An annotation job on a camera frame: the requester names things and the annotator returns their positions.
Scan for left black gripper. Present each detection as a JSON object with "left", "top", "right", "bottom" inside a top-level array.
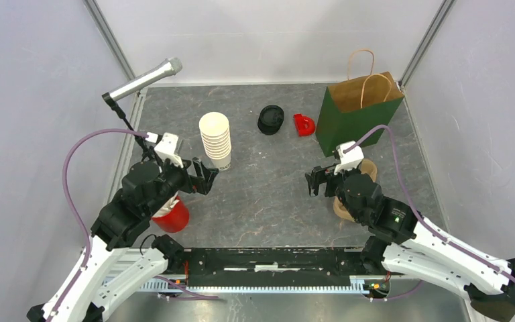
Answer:
[{"left": 145, "top": 154, "right": 219, "bottom": 215}]

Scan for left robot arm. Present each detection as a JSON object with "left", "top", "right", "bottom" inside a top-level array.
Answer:
[{"left": 27, "top": 158, "right": 219, "bottom": 321}]

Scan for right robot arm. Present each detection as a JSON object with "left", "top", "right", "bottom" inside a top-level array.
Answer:
[{"left": 305, "top": 166, "right": 515, "bottom": 321}]

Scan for stack of white paper cups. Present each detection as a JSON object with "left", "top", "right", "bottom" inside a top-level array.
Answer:
[{"left": 198, "top": 112, "right": 231, "bottom": 170}]

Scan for red plastic holder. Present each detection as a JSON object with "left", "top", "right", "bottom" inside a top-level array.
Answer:
[{"left": 293, "top": 113, "right": 316, "bottom": 137}]

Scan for brown cardboard cup carriers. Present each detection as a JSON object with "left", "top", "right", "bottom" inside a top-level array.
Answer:
[{"left": 333, "top": 158, "right": 378, "bottom": 221}]

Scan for red cup with straws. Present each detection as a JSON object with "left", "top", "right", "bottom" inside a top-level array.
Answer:
[{"left": 152, "top": 197, "right": 190, "bottom": 233}]

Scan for stack of black lids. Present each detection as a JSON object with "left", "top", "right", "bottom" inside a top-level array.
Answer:
[{"left": 257, "top": 105, "right": 285, "bottom": 135}]

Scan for green paper bag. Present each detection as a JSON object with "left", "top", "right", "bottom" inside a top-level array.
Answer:
[{"left": 315, "top": 49, "right": 404, "bottom": 157}]

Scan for silver microphone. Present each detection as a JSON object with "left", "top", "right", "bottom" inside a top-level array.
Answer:
[{"left": 102, "top": 57, "right": 183, "bottom": 104}]

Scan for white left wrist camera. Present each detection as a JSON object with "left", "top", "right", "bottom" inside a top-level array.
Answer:
[{"left": 146, "top": 132, "right": 184, "bottom": 168}]

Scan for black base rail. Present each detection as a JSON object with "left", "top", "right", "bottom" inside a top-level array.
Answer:
[{"left": 150, "top": 247, "right": 393, "bottom": 298}]

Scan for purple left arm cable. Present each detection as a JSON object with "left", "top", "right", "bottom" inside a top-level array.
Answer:
[{"left": 62, "top": 128, "right": 150, "bottom": 270}]

